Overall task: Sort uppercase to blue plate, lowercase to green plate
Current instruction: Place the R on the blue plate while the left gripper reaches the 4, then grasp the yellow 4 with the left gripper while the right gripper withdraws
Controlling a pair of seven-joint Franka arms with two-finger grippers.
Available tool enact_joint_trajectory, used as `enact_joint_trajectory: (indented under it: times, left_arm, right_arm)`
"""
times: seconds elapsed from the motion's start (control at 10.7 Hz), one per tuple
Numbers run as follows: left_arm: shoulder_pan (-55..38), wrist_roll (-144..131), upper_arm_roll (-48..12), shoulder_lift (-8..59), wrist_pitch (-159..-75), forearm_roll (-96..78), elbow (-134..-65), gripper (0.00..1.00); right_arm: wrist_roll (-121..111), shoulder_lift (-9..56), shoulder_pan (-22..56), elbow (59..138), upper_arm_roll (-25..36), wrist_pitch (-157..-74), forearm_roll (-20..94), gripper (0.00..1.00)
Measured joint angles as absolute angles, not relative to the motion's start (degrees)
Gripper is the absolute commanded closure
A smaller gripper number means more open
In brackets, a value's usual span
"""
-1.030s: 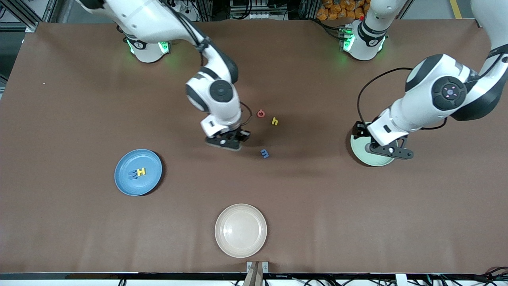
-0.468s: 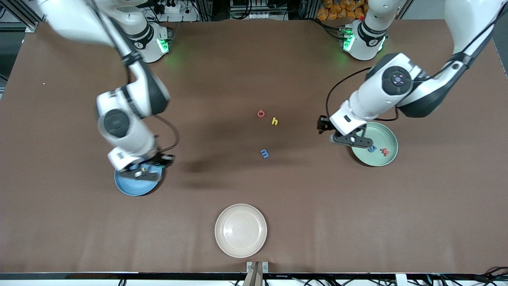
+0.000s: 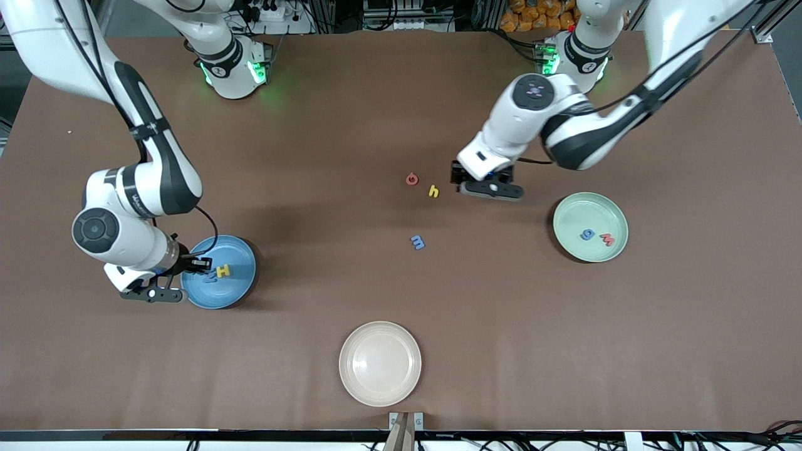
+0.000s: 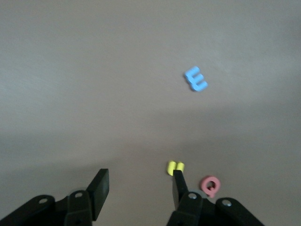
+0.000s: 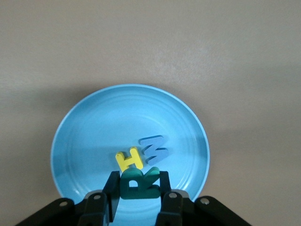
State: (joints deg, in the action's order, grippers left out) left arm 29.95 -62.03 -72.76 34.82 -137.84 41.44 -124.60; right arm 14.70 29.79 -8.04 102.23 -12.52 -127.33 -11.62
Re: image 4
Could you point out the blue lowercase letter m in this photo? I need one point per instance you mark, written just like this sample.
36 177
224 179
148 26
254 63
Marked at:
191 82

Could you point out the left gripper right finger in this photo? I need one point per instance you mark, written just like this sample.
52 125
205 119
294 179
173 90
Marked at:
188 209

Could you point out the yellow lowercase letter h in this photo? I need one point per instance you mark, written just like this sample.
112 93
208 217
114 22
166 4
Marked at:
171 167

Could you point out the pink letter Q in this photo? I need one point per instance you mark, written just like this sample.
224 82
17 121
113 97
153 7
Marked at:
203 184

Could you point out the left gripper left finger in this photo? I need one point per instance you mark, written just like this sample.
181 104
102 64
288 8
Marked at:
96 200

